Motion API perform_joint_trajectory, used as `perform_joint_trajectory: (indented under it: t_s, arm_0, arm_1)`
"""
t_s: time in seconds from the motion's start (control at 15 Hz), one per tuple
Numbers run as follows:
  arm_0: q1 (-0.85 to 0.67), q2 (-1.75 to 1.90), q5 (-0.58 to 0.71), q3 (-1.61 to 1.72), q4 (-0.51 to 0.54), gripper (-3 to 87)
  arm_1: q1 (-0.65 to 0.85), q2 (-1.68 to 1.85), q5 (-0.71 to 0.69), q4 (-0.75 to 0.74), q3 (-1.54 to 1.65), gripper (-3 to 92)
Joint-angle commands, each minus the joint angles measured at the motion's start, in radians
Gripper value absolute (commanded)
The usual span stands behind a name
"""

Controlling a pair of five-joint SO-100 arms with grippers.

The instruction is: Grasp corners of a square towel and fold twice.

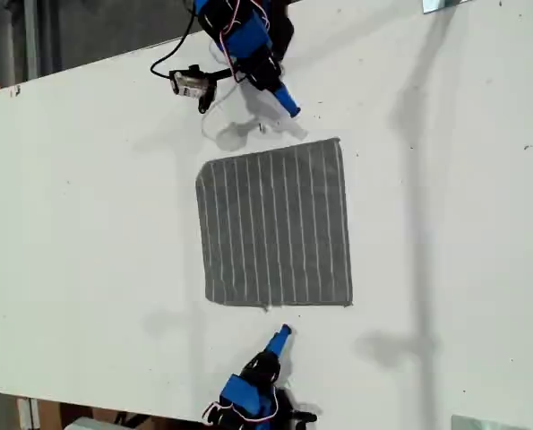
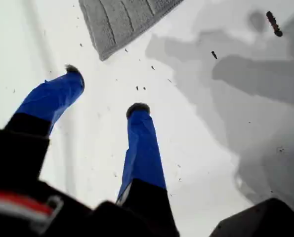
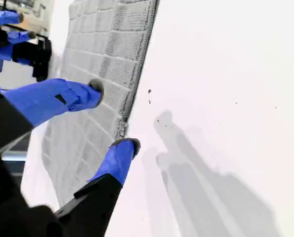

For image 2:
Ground grey striped square towel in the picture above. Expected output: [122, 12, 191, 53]
[78, 0, 186, 62]

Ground dark brown debris stick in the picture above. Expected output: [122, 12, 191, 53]
[265, 10, 284, 38]

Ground black printed mount block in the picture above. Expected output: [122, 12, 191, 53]
[210, 197, 294, 237]

